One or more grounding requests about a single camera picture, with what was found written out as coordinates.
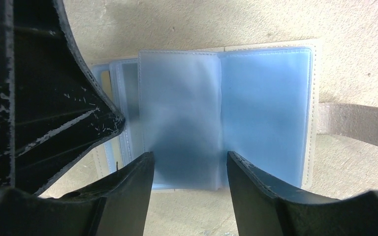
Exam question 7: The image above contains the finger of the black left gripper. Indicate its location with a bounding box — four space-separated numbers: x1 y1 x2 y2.
0 0 125 195

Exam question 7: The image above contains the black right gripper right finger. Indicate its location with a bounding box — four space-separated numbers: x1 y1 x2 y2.
227 151 378 236

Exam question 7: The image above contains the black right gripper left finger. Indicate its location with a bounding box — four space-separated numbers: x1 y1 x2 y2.
0 152 155 236

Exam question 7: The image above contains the gold credit card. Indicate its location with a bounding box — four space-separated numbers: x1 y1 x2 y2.
100 70 113 101

